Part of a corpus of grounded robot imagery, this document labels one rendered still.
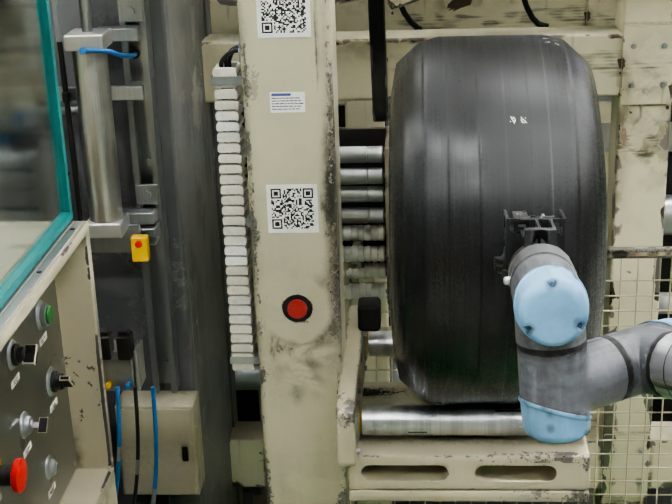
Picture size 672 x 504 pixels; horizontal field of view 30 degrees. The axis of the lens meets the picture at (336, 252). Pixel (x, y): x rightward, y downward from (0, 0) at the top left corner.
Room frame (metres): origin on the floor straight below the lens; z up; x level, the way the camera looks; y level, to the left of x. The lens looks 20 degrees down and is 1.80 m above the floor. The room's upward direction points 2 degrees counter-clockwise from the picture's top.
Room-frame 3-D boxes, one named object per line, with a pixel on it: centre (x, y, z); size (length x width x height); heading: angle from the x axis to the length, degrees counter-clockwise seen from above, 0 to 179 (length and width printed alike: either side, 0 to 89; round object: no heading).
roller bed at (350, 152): (2.21, -0.01, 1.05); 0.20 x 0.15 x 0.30; 86
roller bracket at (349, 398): (1.83, -0.02, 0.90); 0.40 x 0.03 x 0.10; 176
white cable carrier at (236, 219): (1.79, 0.14, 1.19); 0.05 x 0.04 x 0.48; 176
